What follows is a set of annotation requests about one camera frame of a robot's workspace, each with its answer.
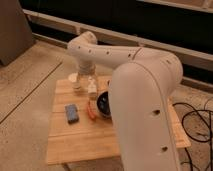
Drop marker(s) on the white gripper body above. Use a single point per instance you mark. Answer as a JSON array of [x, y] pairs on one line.
[[87, 74]]

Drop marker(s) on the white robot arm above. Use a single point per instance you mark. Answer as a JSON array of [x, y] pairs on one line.
[[141, 83]]

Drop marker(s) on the dark ceramic bowl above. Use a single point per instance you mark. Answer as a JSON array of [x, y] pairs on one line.
[[103, 105]]

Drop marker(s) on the small white bottle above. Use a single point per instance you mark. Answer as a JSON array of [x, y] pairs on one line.
[[92, 87]]

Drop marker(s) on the orange carrot toy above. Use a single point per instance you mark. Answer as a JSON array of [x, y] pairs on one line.
[[90, 112]]

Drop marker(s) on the blue sponge block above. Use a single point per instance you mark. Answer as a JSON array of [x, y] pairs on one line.
[[71, 113]]

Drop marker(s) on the wooden board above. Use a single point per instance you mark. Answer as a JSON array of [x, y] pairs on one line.
[[90, 139]]

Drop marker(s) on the grey cabinet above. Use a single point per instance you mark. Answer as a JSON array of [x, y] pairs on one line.
[[15, 33]]

